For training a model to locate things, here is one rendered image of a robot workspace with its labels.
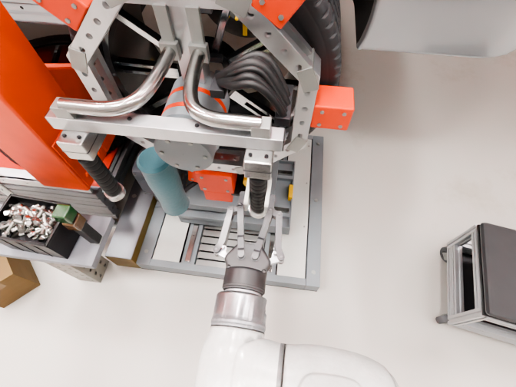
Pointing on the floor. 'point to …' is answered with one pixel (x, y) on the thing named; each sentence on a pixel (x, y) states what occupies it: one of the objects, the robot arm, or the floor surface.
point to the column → (84, 271)
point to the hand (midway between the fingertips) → (258, 193)
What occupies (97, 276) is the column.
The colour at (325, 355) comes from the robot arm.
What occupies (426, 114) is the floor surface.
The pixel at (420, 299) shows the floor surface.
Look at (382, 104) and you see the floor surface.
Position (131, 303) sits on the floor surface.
